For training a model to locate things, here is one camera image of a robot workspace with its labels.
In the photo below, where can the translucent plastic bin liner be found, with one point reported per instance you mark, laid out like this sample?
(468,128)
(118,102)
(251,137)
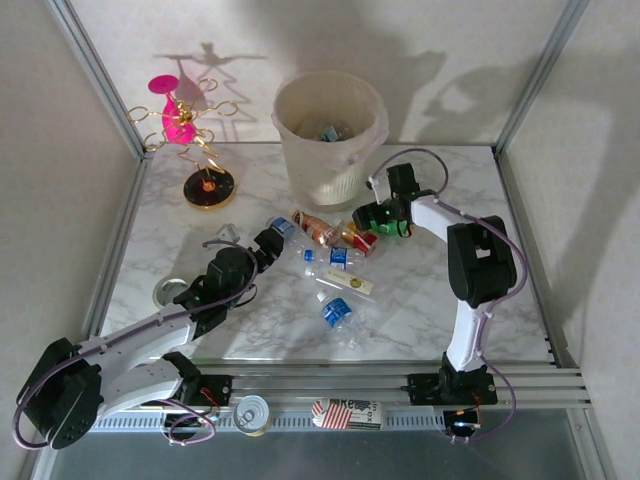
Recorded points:
(372,135)

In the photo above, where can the cream ribbed waste bin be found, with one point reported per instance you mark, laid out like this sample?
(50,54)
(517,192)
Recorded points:
(330,192)

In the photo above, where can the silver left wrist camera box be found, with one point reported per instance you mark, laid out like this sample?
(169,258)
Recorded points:
(227,231)

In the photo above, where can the green plastic bottle yellow cap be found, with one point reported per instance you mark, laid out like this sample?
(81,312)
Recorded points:
(387,229)

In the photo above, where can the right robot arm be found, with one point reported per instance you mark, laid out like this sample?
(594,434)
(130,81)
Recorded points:
(480,260)

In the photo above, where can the clear bottle white label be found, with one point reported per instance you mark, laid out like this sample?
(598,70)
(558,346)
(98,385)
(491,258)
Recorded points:
(345,281)

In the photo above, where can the aluminium side rail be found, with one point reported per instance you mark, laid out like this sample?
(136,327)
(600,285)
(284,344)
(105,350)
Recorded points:
(125,220)
(530,240)

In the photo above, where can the aluminium frame post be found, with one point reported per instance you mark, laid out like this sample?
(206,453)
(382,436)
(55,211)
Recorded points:
(542,70)
(95,70)

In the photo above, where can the pink wine glass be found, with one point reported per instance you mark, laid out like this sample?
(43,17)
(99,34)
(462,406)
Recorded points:
(175,127)

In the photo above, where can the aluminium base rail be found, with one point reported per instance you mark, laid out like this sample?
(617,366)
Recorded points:
(320,382)

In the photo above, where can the white tape roll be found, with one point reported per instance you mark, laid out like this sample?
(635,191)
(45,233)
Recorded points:
(162,291)

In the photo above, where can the red label drink bottle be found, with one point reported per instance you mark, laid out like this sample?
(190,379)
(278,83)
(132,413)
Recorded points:
(360,240)

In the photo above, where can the clear bottle small blue label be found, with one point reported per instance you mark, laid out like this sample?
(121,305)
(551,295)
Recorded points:
(340,255)

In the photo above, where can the blue label bottle white cap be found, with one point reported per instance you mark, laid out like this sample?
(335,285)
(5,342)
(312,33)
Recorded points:
(336,309)

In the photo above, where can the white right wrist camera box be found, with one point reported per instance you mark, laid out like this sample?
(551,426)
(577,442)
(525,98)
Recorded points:
(374,184)

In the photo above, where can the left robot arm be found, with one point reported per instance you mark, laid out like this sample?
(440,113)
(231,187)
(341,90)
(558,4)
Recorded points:
(140,345)

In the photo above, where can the silver tin can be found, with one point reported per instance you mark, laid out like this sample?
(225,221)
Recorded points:
(251,415)

